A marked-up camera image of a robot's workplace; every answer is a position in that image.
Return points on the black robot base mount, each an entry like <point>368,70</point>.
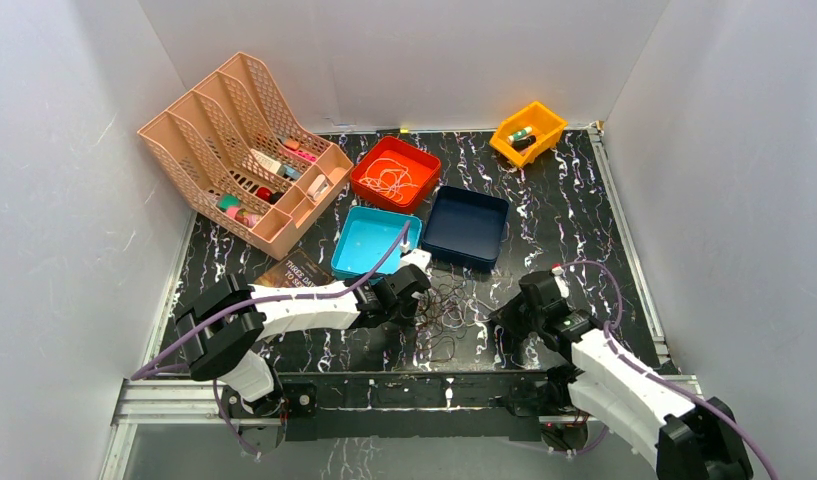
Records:
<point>569,433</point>

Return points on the yellow plastic bin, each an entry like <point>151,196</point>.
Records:
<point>548,128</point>

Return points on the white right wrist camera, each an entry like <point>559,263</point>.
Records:
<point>562,285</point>

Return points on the peach plastic file organizer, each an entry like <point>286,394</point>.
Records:
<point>202,142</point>

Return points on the green white tube in bin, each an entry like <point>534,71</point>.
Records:
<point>519,134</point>

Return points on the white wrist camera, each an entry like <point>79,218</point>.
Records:
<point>417,257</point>
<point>562,285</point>

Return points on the black tube in bin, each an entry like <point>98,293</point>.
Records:
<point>524,143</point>

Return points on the navy blue square tray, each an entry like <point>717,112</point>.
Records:
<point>465,228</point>

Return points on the red square tray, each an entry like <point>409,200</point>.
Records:
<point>396,176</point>

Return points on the white box in organizer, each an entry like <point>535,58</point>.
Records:
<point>268,163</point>

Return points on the red ball in organizer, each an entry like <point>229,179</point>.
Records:
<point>264,194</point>

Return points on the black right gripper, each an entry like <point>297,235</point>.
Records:
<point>506,317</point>

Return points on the three days to see book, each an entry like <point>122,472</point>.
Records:
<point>295,270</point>

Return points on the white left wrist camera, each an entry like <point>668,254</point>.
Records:
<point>417,257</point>

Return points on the pink marker in organizer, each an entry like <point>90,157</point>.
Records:
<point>296,148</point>

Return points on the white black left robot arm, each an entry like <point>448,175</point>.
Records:
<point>220,327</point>

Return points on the green pink tape rolls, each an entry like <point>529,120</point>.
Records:
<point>233,208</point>

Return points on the aluminium frame rail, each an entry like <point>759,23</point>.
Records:
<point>172,400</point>

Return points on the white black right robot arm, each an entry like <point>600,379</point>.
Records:
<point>678,433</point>

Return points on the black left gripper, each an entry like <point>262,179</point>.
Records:
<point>412,287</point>

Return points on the cyan square tray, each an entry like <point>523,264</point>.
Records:
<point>366,235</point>

